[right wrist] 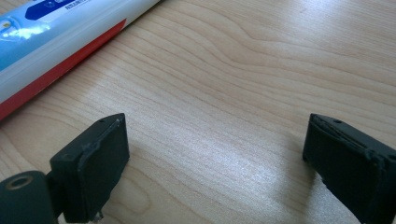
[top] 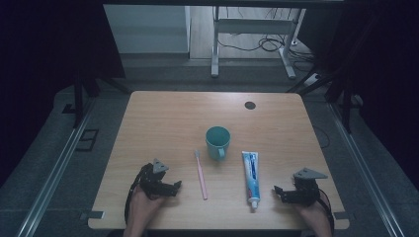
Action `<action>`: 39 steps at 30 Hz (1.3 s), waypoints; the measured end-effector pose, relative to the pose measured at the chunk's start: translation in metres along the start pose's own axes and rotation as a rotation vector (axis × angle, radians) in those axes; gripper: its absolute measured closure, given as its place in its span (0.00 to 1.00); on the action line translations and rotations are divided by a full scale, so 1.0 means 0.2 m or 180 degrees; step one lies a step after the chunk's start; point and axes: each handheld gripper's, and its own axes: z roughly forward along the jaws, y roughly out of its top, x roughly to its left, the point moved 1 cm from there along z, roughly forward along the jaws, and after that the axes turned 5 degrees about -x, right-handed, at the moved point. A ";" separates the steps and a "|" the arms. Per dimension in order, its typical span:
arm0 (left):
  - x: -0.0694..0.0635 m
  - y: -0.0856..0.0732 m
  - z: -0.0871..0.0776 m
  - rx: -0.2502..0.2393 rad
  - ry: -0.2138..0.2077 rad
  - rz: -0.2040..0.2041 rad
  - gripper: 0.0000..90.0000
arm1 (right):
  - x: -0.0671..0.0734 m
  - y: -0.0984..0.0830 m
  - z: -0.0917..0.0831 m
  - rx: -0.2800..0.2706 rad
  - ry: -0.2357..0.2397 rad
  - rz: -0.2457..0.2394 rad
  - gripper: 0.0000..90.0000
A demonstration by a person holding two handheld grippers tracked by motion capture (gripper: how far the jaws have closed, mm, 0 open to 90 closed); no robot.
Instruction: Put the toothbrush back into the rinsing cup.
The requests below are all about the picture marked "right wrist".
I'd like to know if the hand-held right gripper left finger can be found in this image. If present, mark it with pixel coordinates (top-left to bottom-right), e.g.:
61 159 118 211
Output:
49 112 131 224

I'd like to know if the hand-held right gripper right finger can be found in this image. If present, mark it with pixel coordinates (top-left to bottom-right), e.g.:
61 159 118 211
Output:
302 113 396 224

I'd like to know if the blue and white toothpaste tube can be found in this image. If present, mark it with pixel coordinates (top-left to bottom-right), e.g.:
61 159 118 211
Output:
0 0 162 121

